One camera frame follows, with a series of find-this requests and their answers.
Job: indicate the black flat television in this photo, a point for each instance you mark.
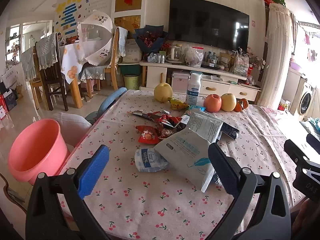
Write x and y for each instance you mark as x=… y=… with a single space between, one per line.
x=208 y=23

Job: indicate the yellow green apple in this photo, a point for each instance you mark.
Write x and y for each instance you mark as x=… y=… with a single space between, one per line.
x=228 y=102

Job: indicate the white paper leaflet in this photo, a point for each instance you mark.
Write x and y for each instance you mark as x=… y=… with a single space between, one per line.
x=205 y=125

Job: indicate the white washing machine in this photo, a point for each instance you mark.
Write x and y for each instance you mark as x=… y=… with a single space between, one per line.
x=302 y=100

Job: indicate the small white blue packet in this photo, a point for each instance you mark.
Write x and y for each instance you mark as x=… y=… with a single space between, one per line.
x=148 y=160

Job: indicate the dining table with cloth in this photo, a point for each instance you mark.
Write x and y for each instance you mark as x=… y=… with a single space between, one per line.
x=72 y=61

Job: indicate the light wooden chair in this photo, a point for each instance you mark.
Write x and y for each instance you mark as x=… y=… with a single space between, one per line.
x=95 y=72

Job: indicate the orange persimmon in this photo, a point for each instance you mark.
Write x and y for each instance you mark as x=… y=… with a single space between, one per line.
x=241 y=105

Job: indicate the black foil snack bag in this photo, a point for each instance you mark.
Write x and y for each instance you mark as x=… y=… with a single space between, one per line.
x=228 y=130

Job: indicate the dark wooden dining chair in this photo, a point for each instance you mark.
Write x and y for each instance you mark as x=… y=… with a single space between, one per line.
x=48 y=62

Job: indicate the white cushion stool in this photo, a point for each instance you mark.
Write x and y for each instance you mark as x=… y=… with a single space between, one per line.
x=73 y=127

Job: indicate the clear plastic bag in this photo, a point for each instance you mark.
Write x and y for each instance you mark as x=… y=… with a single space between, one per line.
x=193 y=56

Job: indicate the cherry print tablecloth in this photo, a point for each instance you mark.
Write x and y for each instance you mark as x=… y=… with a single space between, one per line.
x=165 y=205

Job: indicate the red apple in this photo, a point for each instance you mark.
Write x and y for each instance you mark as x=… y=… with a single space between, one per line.
x=212 y=103

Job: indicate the white plastic bottle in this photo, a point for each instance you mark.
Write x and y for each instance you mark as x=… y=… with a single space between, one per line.
x=193 y=88

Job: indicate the white lace covered air conditioner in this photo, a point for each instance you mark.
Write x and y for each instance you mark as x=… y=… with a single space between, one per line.
x=280 y=46

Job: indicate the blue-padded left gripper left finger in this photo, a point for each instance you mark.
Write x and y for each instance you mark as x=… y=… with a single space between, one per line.
x=45 y=219

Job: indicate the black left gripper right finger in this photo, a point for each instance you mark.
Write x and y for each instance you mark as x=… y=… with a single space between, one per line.
x=271 y=217

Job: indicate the large white wipes pouch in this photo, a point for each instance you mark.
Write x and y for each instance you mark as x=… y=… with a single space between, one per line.
x=187 y=152

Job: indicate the red snack wrapper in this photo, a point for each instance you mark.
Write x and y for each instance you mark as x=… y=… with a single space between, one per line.
x=151 y=135

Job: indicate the red gift bags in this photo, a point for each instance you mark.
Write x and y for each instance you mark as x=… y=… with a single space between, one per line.
x=8 y=99

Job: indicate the white mesh food cover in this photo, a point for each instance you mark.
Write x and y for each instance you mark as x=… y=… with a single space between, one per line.
x=95 y=37

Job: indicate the white electric kettle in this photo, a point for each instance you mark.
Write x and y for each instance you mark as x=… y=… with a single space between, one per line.
x=175 y=55

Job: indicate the pink plastic trash bucket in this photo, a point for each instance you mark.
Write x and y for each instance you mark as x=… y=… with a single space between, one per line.
x=40 y=147

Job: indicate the green waste bin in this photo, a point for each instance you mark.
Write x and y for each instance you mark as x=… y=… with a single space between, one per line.
x=131 y=82

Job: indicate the dark blue flower bouquet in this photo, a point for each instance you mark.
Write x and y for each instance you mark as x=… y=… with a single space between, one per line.
x=150 y=38

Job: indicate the blue chair back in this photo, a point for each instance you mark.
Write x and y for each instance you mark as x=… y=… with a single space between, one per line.
x=110 y=100

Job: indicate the yellow snack wrapper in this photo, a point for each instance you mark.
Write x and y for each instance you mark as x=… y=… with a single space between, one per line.
x=177 y=104

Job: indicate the yellow pear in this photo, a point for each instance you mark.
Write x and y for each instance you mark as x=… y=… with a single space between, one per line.
x=162 y=92

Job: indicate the red black foil wrapper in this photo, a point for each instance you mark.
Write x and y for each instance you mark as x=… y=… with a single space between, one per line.
x=164 y=119

